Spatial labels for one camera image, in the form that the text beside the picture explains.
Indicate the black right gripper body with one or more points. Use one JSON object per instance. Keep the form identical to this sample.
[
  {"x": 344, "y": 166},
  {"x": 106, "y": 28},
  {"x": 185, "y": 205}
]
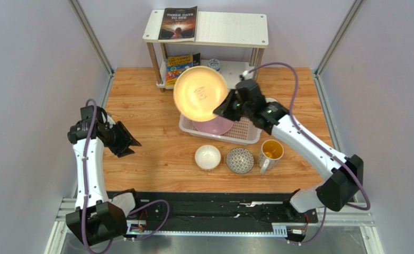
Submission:
[{"x": 238, "y": 107}]

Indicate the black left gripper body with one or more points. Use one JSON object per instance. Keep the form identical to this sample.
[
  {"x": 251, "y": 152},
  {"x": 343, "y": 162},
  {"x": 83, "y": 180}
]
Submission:
[{"x": 117, "y": 139}]

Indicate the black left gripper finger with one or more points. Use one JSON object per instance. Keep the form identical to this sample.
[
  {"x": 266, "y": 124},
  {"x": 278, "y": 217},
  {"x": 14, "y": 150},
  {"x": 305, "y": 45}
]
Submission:
[
  {"x": 125, "y": 137},
  {"x": 123, "y": 151}
]

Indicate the pink plate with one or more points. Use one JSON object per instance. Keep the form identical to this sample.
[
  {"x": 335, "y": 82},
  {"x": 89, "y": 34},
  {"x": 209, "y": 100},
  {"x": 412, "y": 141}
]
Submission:
[{"x": 217, "y": 126}]

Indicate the white plastic basket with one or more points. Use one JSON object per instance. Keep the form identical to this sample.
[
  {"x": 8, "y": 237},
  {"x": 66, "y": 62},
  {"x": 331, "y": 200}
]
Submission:
[{"x": 242, "y": 132}]

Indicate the yellow plate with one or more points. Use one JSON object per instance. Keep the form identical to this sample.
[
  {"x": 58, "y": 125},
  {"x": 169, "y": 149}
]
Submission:
[{"x": 198, "y": 91}]

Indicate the white striped bowl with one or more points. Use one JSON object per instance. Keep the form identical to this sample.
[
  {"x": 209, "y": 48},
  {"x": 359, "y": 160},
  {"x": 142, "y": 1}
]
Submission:
[{"x": 207, "y": 157}]

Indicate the grey patterned bowl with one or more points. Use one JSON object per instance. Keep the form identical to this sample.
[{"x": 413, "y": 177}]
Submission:
[{"x": 240, "y": 160}]

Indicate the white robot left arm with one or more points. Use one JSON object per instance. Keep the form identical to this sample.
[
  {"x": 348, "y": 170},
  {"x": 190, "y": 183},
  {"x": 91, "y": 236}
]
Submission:
[{"x": 90, "y": 172}]

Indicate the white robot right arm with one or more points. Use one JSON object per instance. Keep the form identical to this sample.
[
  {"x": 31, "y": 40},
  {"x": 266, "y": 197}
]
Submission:
[{"x": 342, "y": 174}]

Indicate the white bowl dark outside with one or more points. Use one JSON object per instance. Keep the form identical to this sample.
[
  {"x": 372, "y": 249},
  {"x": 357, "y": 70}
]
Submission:
[{"x": 269, "y": 99}]

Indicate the blue white ceramic jar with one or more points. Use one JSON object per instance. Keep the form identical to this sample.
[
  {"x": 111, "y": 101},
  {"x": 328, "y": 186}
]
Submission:
[{"x": 214, "y": 64}]

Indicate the patterned mug yellow inside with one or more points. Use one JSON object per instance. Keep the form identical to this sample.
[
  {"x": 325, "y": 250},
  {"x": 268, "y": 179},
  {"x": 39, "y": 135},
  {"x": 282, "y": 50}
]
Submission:
[{"x": 269, "y": 155}]

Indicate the dark blue book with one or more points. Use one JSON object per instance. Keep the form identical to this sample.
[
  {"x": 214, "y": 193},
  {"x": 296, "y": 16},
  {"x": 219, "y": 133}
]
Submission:
[{"x": 196, "y": 59}]

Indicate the yellow treehouse book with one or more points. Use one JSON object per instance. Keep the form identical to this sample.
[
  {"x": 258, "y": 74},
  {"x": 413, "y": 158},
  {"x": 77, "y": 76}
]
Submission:
[{"x": 175, "y": 66}]

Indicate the white two-tier shelf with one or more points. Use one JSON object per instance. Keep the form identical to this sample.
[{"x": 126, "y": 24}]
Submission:
[{"x": 218, "y": 29}]

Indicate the dark Three Days book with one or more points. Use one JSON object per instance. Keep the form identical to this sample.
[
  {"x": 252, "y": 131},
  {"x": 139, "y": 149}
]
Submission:
[{"x": 178, "y": 24}]

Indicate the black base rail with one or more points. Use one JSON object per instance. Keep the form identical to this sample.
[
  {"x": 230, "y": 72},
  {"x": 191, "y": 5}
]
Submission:
[{"x": 134, "y": 214}]

